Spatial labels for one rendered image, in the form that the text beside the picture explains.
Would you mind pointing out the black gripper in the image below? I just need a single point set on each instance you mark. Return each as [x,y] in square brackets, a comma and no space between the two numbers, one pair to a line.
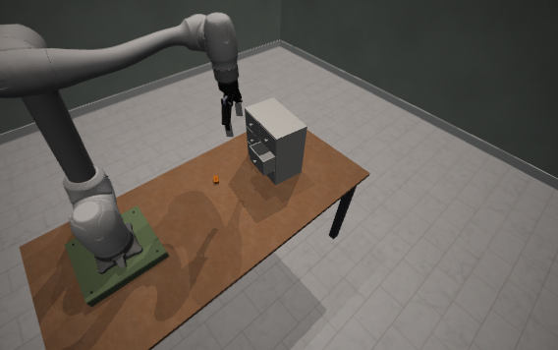
[231,93]

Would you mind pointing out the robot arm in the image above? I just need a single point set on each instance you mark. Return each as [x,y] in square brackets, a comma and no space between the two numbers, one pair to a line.
[35,75]

